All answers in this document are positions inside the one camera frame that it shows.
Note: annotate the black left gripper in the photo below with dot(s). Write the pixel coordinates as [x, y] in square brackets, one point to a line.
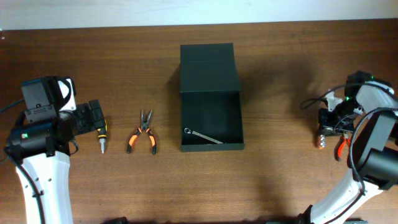
[89, 123]

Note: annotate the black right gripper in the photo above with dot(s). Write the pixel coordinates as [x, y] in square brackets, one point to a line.
[326, 127]

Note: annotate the orange socket bit rail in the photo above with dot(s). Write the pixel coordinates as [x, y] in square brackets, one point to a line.
[321, 141]

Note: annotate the black yellow screwdriver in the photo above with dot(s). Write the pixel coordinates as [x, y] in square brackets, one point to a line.
[102, 137]

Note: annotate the red diagonal cutters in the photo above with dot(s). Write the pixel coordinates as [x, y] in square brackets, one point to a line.
[345, 140]

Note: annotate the orange black needle-nose pliers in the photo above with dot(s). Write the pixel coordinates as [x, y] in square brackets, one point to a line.
[143, 128]

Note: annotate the silver ratchet wrench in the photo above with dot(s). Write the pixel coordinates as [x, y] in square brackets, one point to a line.
[189, 131]

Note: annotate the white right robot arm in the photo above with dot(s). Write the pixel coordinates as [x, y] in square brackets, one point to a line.
[365, 120]

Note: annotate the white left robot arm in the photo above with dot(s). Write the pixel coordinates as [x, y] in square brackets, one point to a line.
[39, 145]

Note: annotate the black open storage box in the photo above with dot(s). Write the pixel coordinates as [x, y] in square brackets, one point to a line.
[210, 98]

